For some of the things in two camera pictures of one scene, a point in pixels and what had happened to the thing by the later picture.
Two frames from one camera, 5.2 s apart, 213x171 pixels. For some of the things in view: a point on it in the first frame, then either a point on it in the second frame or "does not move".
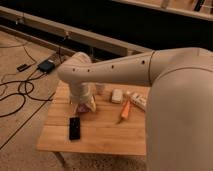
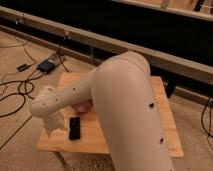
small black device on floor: [23, 67] does not move
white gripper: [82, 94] to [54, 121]
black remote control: [74, 128] does not move
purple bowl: [83, 108] does not move
